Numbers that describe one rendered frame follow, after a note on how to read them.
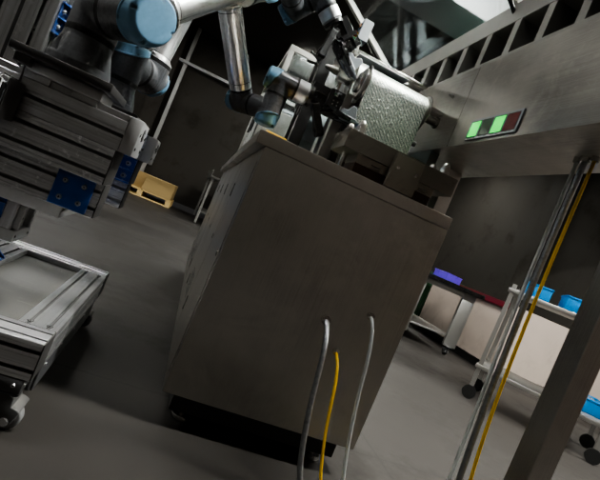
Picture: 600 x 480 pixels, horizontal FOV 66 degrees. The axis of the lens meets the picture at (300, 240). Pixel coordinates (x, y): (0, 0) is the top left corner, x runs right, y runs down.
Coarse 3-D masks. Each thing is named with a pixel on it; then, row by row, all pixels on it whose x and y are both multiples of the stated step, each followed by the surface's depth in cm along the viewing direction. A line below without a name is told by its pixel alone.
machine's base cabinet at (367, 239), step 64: (256, 192) 132; (320, 192) 136; (192, 256) 288; (256, 256) 134; (320, 256) 138; (384, 256) 142; (192, 320) 132; (256, 320) 136; (320, 320) 140; (384, 320) 145; (192, 384) 134; (256, 384) 138; (320, 384) 142; (320, 448) 149
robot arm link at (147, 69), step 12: (120, 48) 154; (132, 48) 155; (144, 48) 158; (120, 60) 154; (132, 60) 155; (144, 60) 159; (120, 72) 155; (132, 72) 157; (144, 72) 161; (144, 84) 166
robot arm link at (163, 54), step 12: (180, 24) 169; (180, 36) 172; (156, 48) 169; (168, 48) 170; (156, 60) 168; (168, 60) 172; (156, 72) 168; (168, 72) 173; (156, 84) 171; (168, 84) 177
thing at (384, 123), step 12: (360, 108) 162; (372, 108) 163; (384, 108) 163; (360, 120) 162; (372, 120) 163; (384, 120) 164; (396, 120) 165; (408, 120) 166; (372, 132) 164; (384, 132) 164; (396, 132) 165; (408, 132) 166; (396, 144) 166; (408, 144) 167
